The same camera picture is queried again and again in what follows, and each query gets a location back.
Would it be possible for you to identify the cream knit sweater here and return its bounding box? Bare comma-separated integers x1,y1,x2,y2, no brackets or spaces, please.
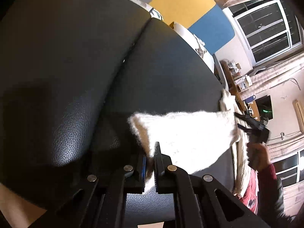
128,89,251,197

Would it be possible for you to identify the red sleeved forearm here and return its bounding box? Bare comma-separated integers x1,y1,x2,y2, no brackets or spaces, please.
258,164,303,227

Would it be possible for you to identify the person right hand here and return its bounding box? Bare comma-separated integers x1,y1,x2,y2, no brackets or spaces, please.
247,142,271,172

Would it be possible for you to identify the blue bag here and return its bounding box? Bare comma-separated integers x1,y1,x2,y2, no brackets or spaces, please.
244,95,256,104

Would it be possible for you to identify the black monitor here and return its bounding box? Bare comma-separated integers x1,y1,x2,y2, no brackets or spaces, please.
256,95,273,120

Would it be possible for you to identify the right floral curtain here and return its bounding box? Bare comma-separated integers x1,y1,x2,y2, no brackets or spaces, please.
267,135,304,160

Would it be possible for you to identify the wooden desk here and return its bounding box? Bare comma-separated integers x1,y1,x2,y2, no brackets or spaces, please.
221,60,260,121

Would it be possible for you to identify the stack of boxes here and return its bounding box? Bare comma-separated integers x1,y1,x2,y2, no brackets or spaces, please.
234,75,253,92

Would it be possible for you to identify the middle floral curtain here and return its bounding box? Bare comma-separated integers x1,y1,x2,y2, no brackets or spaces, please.
249,51,303,93

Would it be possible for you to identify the red ruffled quilt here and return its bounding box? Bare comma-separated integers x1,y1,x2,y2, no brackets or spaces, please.
240,169,259,214

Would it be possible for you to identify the white deer print pillow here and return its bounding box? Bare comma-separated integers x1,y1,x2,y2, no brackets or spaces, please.
169,22,214,72

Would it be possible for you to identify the grey yellow blue sofa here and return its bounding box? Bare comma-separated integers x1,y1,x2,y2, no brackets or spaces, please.
140,0,235,54

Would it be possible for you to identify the geometric pattern pillow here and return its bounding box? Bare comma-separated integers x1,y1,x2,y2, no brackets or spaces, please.
129,0,163,21

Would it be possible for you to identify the wall air conditioner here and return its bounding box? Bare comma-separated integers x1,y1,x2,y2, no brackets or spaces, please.
293,99,304,133

